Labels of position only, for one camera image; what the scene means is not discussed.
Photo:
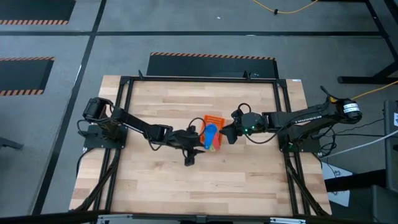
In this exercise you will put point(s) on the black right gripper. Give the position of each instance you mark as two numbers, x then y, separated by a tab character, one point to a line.
234	133

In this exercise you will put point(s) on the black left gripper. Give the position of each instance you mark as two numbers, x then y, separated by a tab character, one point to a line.
194	141

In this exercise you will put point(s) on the red measuring cup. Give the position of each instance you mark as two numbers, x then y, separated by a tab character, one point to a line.
217	141

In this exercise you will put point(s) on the green measuring cup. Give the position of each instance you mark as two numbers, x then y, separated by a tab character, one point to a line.
213	150

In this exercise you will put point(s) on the blue measuring cup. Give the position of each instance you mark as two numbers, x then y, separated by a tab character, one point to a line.
211	132

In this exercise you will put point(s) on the orange plastic basket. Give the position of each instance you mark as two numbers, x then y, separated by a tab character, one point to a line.
214	122

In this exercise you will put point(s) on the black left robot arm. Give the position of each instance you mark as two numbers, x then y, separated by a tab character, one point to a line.
136	121

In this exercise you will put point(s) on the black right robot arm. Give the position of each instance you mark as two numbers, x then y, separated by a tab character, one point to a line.
298	119

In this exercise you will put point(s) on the black hazard-striped floor mat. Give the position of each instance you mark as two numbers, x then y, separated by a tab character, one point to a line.
211	67
34	11
21	74

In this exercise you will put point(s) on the white paper sheet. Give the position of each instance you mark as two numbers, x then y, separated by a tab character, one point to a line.
337	186

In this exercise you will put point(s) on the black desk stand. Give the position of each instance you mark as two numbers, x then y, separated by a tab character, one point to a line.
385	71

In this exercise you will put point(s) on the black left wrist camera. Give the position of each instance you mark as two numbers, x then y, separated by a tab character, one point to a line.
191	128

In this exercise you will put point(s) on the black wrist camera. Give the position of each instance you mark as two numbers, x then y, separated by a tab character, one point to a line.
191	128
237	114

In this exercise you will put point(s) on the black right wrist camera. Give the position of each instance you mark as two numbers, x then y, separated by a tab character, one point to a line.
237	114

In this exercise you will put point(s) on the black aluminium table frame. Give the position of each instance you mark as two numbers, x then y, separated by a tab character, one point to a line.
202	78

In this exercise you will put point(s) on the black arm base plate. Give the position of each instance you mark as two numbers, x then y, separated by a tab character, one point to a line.
93	141
308	146

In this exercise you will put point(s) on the silver aluminium bracket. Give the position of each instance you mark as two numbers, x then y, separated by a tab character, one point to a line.
287	221

